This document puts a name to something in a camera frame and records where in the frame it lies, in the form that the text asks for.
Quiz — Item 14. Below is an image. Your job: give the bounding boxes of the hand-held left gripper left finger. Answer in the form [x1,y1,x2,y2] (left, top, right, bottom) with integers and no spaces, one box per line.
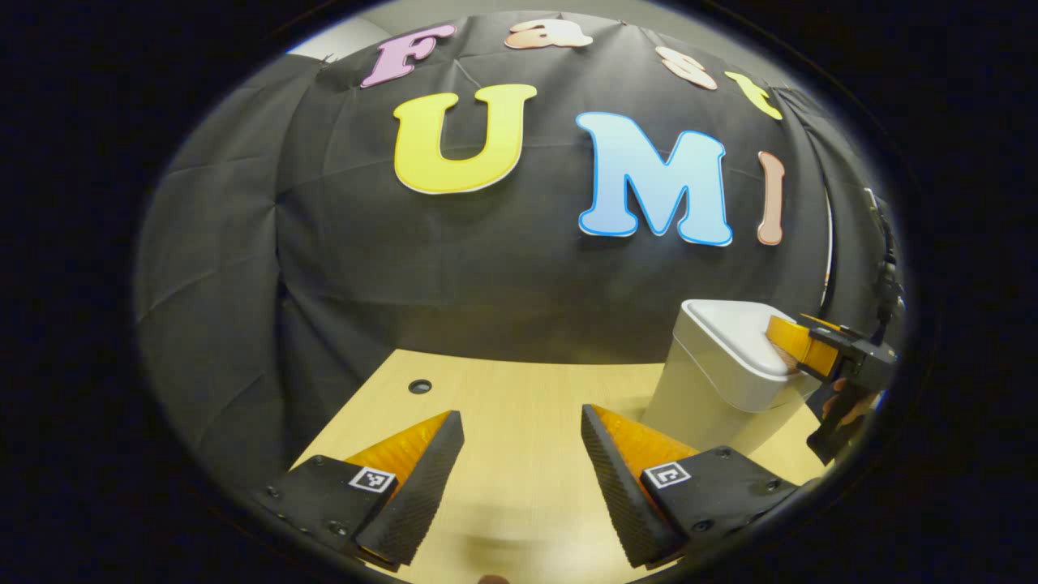
[250,409,465,573]

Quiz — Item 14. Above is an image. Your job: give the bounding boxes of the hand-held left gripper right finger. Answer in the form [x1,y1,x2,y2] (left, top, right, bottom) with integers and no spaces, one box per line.
[581,403,804,570]

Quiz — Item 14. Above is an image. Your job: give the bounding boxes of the white desktop garbage bin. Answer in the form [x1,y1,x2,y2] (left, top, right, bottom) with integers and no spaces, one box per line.
[641,298,824,455]

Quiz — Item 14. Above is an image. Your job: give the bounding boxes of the wooden desktop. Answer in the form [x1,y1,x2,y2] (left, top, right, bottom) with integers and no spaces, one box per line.
[292,349,828,584]

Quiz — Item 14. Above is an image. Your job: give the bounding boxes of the black backdrop cloth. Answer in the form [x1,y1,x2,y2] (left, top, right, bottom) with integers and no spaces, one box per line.
[136,10,903,487]

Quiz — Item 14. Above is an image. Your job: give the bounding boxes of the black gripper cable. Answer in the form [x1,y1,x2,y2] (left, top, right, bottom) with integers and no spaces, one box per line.
[863,187,904,325]

